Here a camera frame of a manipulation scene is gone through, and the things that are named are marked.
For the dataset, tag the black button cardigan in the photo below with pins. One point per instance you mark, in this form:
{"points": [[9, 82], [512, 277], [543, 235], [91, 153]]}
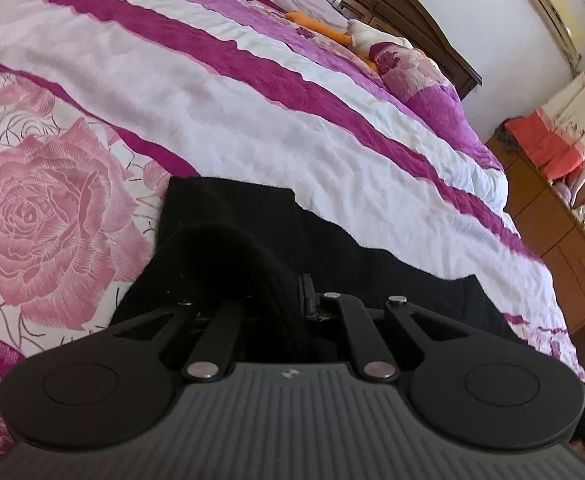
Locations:
{"points": [[282, 260]]}

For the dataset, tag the red and cream folded blanket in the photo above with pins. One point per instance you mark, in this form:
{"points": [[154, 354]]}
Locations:
{"points": [[572, 125]]}

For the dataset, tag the lilac pillow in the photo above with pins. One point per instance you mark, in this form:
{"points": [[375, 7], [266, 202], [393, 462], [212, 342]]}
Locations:
{"points": [[302, 0]]}

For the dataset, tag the white plush duck toy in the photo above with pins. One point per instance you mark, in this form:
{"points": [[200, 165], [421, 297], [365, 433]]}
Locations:
{"points": [[372, 35]]}

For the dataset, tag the dark wooden headboard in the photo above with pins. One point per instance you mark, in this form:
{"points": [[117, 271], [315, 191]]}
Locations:
{"points": [[422, 25]]}

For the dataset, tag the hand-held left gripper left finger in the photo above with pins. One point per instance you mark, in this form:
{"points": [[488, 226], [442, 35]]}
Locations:
{"points": [[222, 330]]}

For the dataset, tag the low wooden cabinet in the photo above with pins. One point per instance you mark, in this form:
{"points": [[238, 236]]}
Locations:
{"points": [[572, 260]]}

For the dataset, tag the floral pink pillow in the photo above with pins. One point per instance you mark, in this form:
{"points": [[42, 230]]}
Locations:
{"points": [[422, 90]]}

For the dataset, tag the purple floral quilt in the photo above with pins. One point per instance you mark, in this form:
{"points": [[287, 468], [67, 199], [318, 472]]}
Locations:
{"points": [[222, 110]]}

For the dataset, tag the beige air conditioner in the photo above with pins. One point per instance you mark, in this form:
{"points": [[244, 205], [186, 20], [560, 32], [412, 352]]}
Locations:
{"points": [[552, 5]]}

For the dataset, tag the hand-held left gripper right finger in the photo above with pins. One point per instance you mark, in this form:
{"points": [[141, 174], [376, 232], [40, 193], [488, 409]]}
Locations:
{"points": [[308, 297]]}

